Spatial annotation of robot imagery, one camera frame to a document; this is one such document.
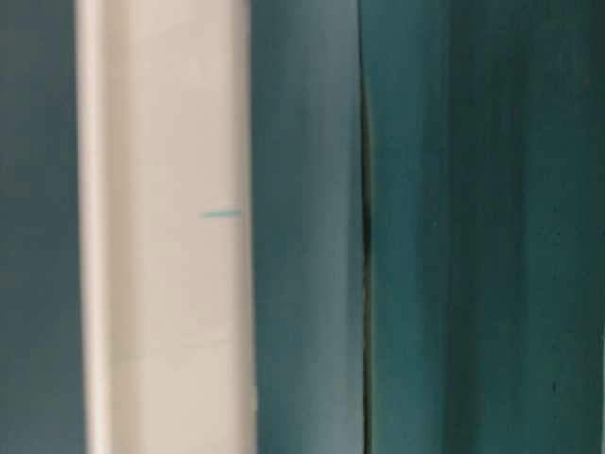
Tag white plastic case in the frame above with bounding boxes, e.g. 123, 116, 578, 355
75, 1, 257, 453

